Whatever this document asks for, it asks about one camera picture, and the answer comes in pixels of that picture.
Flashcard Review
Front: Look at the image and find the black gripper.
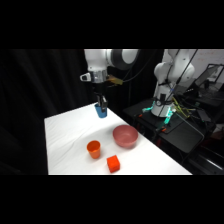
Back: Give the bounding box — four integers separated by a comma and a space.
91, 81, 109, 113

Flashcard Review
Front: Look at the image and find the blue cup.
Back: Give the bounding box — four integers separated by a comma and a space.
93, 102, 109, 119

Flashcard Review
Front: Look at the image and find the pink bowl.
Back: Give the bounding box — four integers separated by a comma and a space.
112, 124, 140, 150

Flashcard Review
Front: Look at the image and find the orange cup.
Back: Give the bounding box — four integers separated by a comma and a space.
86, 139, 102, 160

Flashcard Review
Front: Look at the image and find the orange cube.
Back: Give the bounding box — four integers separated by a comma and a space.
106, 154, 121, 174

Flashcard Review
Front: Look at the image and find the black curtain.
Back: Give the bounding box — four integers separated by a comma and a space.
0, 49, 165, 176

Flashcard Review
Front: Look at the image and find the green light strip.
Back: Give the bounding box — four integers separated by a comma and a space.
164, 107, 175, 127

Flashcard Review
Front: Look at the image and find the black robot stand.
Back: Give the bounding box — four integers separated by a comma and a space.
122, 97, 207, 155

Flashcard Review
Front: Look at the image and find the dark laptop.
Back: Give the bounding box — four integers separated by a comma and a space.
194, 64, 224, 92

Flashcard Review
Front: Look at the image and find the yellowish wrist camera mount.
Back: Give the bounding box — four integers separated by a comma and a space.
106, 75, 124, 86

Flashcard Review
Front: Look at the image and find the yellow-green cable bundle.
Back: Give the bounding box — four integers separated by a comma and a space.
171, 98, 193, 120

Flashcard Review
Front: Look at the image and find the black base cable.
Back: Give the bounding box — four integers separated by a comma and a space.
165, 49, 200, 101

